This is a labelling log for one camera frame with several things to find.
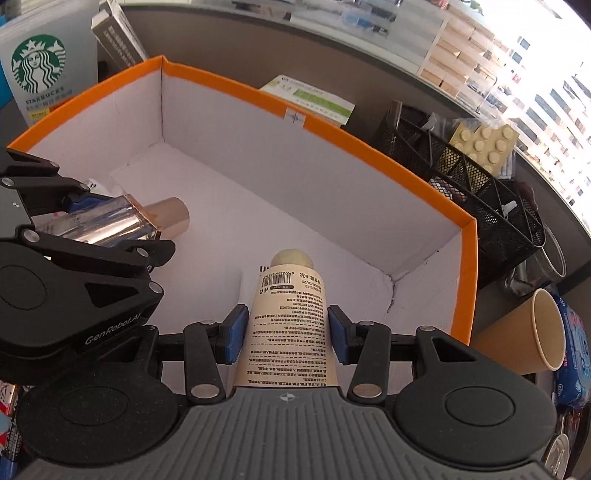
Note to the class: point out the blue wet wipes pack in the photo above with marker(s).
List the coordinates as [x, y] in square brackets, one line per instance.
[573, 377]

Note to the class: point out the silver gold cosmetic tube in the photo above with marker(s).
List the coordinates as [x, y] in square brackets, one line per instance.
[122, 218]

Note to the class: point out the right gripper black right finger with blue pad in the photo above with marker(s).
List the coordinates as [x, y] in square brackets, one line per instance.
[367, 346]

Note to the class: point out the green white medicine box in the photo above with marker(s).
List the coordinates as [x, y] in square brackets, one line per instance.
[329, 106]

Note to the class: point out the beige cosmetic tube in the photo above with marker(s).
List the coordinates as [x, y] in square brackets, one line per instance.
[288, 342]

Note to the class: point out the black mesh desk organizer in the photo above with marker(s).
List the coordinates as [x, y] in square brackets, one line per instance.
[509, 228]

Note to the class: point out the orange cardboard box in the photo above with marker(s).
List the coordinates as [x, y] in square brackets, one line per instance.
[258, 176]

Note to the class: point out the brown paper cup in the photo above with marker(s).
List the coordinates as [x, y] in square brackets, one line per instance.
[530, 339]

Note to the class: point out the cream building block plate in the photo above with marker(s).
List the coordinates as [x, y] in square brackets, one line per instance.
[489, 147]

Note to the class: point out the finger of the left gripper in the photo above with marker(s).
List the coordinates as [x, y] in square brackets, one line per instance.
[40, 186]
[50, 256]

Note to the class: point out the grey open carton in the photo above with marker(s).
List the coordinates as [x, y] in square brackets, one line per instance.
[114, 33]

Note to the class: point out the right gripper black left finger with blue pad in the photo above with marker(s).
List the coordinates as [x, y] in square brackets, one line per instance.
[205, 346]

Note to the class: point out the white Starbucks box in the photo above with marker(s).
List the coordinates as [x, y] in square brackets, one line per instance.
[49, 55]

